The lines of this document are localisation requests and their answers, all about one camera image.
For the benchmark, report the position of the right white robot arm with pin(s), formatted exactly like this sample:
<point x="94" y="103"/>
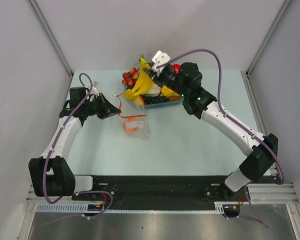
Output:
<point x="260" y="150"/>

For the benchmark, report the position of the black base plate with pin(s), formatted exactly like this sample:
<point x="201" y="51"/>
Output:
<point x="162" y="193"/>

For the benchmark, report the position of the aluminium frame post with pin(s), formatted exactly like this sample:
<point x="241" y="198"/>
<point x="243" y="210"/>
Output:
<point x="268" y="36"/>
<point x="42" y="21"/>

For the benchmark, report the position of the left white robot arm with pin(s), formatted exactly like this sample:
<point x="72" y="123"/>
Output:
<point x="50" y="173"/>

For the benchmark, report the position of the yellow banana bunch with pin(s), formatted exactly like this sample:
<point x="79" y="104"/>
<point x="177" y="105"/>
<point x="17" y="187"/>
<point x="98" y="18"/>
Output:
<point x="143" y="84"/>

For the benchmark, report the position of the aluminium front rail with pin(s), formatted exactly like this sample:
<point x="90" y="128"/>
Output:
<point x="259" y="193"/>

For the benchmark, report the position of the red apple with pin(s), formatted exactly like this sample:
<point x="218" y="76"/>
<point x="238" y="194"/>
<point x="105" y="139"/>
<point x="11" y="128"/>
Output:
<point x="176" y="68"/>

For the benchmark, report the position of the yellow bell pepper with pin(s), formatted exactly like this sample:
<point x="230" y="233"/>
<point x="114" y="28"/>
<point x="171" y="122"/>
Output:
<point x="167" y="92"/>

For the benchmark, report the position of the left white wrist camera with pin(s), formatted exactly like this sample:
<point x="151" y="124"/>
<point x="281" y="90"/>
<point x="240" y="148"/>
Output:
<point x="96" y="87"/>

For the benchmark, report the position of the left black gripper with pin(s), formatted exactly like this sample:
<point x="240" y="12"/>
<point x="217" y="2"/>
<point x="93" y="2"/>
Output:
<point x="109" y="109"/>

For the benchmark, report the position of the right aluminium frame post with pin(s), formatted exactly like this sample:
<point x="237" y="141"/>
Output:
<point x="268" y="36"/>

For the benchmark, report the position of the dark blue grape bunch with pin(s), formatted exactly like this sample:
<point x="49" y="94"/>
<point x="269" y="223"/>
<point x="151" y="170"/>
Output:
<point x="152" y="100"/>

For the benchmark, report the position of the red strawberry cluster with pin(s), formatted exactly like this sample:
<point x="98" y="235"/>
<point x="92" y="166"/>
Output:
<point x="130" y="78"/>

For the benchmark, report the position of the clear zip top bag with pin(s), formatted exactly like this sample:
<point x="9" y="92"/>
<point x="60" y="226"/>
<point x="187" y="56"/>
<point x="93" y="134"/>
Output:
<point x="134" y="112"/>

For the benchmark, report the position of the teal plastic fruit tray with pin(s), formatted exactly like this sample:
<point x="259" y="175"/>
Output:
<point x="173" y="100"/>

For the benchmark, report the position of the left aluminium frame post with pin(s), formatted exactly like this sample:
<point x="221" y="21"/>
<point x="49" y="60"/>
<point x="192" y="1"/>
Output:
<point x="42" y="21"/>

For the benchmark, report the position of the orange fruit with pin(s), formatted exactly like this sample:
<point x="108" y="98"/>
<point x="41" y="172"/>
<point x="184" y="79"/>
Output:
<point x="130" y="127"/>

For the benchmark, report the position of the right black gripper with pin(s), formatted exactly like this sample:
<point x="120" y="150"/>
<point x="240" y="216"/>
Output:
<point x="157" y="79"/>

